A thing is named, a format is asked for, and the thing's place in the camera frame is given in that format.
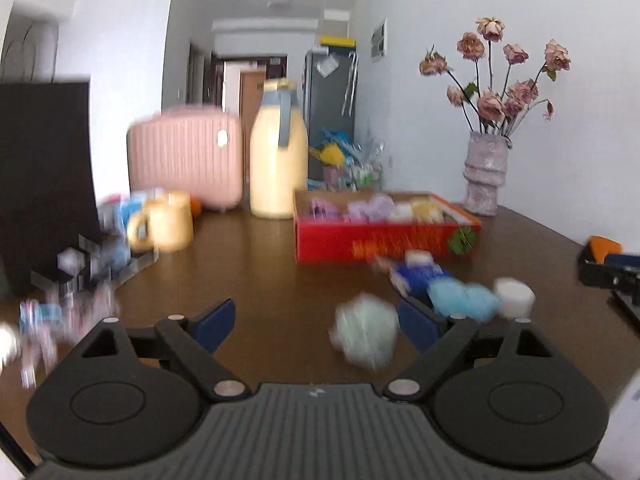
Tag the dried pink roses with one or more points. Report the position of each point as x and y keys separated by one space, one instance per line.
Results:
x=494 y=103

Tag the yellow thermos jug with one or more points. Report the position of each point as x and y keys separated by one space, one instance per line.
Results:
x=278 y=152

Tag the red cardboard box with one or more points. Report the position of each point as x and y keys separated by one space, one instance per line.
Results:
x=348 y=242

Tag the blue packet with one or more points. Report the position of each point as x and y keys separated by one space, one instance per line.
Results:
x=412 y=276

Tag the grey refrigerator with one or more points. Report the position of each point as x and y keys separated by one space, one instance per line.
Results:
x=329 y=93

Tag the cluttered storage cart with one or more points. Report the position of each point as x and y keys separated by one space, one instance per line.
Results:
x=345 y=164

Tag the mint green fluffy ball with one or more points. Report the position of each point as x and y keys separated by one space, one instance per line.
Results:
x=365 y=330

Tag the scattered photo papers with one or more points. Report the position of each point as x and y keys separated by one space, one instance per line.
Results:
x=78 y=293

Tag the pink small suitcase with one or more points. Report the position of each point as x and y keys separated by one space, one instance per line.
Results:
x=196 y=149

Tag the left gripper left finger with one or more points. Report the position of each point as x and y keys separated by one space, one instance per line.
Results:
x=189 y=345

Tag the purple folded cloth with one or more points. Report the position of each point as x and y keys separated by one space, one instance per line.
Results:
x=321 y=209

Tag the yellow white plush toy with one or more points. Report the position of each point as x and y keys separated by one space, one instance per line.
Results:
x=417 y=211

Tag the light blue soft toy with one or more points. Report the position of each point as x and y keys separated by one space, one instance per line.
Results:
x=451 y=297

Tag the yellow box on fridge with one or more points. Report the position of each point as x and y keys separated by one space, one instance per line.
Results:
x=338 y=42

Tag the lilac fluffy towel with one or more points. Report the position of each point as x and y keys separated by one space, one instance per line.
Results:
x=376 y=209

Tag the orange fruit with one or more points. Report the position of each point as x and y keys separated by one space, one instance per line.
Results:
x=196 y=207

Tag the white soft sponge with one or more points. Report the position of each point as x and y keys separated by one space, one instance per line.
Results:
x=516 y=299

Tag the blue tissue pack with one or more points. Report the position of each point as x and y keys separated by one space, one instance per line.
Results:
x=115 y=211

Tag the purple ceramic vase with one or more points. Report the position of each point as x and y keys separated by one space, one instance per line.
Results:
x=485 y=170

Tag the yellow ceramic mug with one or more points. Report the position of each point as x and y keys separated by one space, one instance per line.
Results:
x=164 y=223

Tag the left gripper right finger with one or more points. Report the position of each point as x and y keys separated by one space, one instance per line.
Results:
x=441 y=343

